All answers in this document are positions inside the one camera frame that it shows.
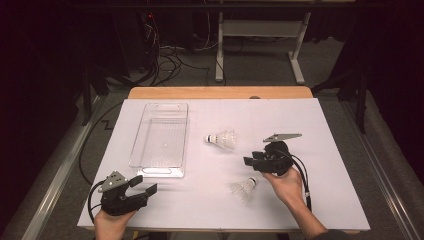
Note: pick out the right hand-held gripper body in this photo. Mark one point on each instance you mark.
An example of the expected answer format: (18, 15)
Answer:
(278, 160)

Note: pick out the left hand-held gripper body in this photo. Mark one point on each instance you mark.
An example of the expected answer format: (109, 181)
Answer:
(116, 203)

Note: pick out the person's left hand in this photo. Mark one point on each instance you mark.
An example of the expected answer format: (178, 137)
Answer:
(110, 228)

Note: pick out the person's right hand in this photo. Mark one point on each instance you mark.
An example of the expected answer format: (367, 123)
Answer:
(288, 188)

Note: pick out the clear plastic tray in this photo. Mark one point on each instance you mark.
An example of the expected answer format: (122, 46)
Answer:
(161, 140)

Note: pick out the dark table grommet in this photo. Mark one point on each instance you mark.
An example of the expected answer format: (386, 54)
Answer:
(255, 97)

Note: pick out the white table mat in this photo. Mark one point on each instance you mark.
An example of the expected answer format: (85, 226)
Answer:
(320, 113)

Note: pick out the wooden table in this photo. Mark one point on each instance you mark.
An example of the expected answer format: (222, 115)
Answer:
(216, 92)

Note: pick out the black metal stand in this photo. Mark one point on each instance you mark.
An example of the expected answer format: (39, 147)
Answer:
(361, 106)
(87, 100)

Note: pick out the dark computer tower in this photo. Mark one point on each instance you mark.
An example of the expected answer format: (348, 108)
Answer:
(140, 40)

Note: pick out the aluminium floor rail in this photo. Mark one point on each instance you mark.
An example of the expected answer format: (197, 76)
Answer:
(57, 183)
(370, 146)

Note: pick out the white metal desk frame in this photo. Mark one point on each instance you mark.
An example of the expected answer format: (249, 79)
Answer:
(263, 28)

